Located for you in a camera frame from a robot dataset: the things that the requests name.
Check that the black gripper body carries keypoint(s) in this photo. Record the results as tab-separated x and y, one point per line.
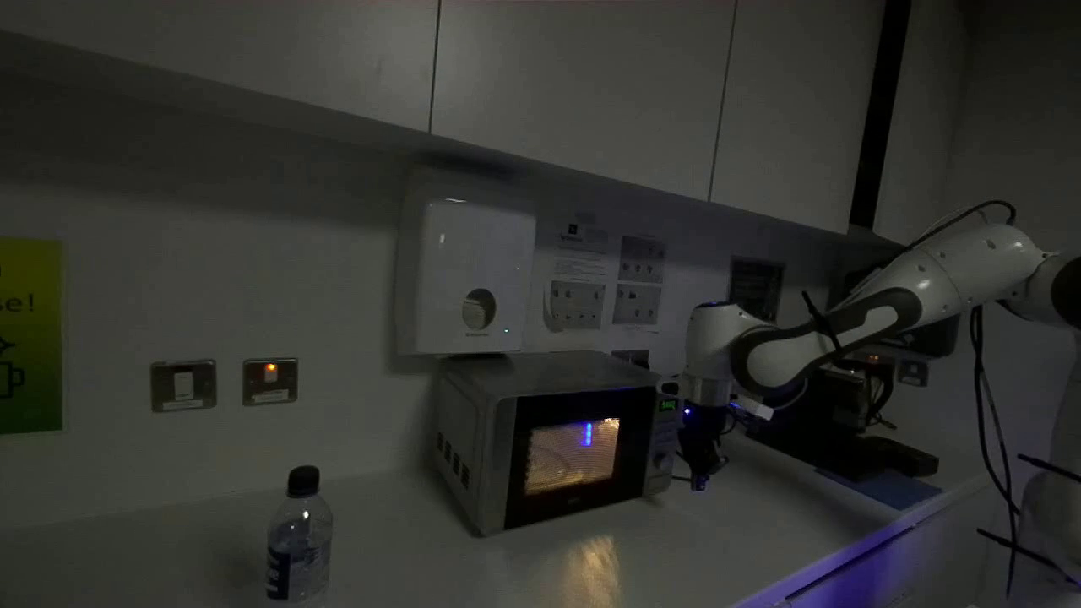
697	427

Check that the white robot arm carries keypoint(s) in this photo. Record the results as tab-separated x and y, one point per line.
891	300

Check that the silver microwave oven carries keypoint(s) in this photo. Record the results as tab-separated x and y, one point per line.
562	452

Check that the black coffee machine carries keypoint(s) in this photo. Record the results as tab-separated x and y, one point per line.
838	420

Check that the blue mat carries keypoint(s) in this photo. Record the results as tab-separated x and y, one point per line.
899	490

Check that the narrow white cabinet door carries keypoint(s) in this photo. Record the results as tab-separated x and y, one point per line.
798	102

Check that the clear plastic water bottle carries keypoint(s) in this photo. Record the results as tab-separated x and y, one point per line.
299	543

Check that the wide white cabinet door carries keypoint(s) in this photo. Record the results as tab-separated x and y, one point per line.
223	47

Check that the white double wall socket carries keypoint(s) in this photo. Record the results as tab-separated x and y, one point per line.
635	303
577	306

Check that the dark wall panel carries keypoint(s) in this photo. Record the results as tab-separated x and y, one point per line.
758	288

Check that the wide wall label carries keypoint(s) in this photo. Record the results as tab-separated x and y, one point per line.
577	236

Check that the white wall unit with dial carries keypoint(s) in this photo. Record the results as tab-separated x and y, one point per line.
461	272

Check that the black vertical wall strip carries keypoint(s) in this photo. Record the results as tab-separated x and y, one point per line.
884	112

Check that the wall switch plate orange light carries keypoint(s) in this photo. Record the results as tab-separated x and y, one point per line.
272	384

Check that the silver wall switch plate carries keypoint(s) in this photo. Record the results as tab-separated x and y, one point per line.
184	388

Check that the green wall poster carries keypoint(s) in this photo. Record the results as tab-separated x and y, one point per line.
30	338

